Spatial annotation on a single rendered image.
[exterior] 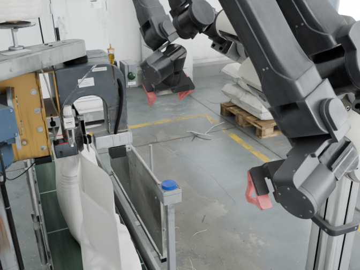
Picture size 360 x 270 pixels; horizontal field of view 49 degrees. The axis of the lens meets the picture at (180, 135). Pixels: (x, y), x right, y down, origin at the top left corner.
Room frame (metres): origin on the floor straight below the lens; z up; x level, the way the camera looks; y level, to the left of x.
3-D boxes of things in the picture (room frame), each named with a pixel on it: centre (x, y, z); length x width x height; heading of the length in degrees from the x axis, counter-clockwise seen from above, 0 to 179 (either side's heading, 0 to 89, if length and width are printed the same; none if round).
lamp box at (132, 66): (1.45, 0.19, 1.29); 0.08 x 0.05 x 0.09; 23
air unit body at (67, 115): (1.29, 0.39, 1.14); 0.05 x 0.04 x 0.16; 113
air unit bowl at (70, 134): (1.28, 0.39, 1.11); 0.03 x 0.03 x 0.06
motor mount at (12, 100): (1.20, 0.55, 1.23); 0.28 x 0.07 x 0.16; 23
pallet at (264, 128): (4.24, -1.20, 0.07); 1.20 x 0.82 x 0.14; 115
